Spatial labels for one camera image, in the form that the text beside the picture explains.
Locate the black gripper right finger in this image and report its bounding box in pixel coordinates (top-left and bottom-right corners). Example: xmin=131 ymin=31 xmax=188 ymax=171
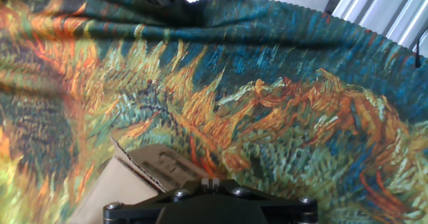
xmin=209 ymin=179 xmax=318 ymax=224

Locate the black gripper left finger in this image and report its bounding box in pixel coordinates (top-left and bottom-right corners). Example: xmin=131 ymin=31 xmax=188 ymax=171
xmin=103 ymin=179 xmax=211 ymax=224

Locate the sunflower painting tablecloth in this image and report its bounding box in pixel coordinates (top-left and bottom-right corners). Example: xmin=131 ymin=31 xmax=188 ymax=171
xmin=0 ymin=0 xmax=428 ymax=224

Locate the brown cardboard box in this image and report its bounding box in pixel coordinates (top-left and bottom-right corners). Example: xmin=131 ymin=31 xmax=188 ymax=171
xmin=68 ymin=136 xmax=211 ymax=224

